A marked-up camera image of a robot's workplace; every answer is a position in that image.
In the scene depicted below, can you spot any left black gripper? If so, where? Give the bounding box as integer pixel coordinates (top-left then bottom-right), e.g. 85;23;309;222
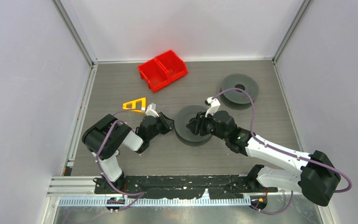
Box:
147;112;178;140

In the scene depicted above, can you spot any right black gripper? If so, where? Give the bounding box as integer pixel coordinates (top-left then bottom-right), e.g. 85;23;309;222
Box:
186;110;228;141

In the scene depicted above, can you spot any grey spool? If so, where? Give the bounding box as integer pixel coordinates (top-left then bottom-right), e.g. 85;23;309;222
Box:
220;73;259;110
174;105;212;147

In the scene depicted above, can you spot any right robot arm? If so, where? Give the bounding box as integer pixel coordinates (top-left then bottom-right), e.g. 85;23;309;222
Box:
186;111;341;207

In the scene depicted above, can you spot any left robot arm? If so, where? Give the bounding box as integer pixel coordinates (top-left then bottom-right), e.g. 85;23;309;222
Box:
82;112;174;193

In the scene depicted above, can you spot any yellow triangular plastic piece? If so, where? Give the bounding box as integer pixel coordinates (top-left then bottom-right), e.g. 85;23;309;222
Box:
122;97;146;113

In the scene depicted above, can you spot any left red bin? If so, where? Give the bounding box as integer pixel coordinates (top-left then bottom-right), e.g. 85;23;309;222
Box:
138;59;171;92

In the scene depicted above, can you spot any red bin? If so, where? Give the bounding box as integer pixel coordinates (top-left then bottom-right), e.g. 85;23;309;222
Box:
155;49;188;82
138;59;171;92

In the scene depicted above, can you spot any right red bin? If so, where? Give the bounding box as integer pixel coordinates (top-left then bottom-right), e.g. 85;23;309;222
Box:
155;49;188;82

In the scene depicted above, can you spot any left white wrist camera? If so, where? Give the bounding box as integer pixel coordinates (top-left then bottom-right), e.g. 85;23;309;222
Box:
141;103;159;118

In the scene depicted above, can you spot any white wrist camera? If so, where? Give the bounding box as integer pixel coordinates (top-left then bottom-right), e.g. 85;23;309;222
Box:
141;103;159;118
205;97;220;117

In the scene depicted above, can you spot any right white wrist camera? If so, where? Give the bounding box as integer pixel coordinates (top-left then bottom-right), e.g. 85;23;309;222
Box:
205;97;220;117

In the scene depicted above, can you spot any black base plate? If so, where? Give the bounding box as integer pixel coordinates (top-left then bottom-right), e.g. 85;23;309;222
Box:
94;175;278;200

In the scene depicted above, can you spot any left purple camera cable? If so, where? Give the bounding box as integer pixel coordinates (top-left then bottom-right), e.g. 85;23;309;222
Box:
95;108;145;198

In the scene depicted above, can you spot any purple camera cable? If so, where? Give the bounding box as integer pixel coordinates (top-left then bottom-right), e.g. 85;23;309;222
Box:
95;108;145;198
211;88;353;194

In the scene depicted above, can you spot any grey slotted cable duct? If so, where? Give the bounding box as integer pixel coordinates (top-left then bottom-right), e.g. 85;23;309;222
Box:
58;196;251;207

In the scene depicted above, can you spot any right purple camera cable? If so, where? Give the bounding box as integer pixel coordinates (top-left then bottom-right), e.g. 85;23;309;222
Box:
211;88;353;194

